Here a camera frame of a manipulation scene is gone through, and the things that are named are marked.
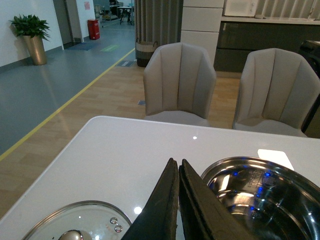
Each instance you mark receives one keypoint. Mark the beige chair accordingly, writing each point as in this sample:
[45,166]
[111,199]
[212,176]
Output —
[179,82]
[277,90]

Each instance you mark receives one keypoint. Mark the woven striped basket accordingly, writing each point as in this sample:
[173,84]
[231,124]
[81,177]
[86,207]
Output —
[144,51]

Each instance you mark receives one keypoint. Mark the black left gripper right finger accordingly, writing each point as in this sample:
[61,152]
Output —
[203,216]

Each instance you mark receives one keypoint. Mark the potted green plant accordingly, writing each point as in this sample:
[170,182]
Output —
[33,30]

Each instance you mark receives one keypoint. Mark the beige chair on right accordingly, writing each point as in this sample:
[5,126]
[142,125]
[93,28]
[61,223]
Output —
[277,90]

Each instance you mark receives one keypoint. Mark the red fire extinguisher box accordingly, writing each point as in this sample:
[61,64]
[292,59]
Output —
[93,29]

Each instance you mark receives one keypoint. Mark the grey curtain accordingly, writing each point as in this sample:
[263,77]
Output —
[158,20]

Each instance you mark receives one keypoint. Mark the white electric cooking pot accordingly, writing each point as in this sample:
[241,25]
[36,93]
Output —
[272,201]

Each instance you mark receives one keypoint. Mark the white drawer cabinet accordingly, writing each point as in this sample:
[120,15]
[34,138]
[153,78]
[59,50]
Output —
[201,20]

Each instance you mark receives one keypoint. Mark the glass lid with gold knob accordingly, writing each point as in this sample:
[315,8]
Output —
[83,220]

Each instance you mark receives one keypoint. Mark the white microwave oven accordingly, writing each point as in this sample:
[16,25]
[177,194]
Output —
[240,8]

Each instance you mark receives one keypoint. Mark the beige chair on left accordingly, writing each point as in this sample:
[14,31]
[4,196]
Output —
[179,82]

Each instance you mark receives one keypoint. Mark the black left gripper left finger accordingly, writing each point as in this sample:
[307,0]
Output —
[158,219]

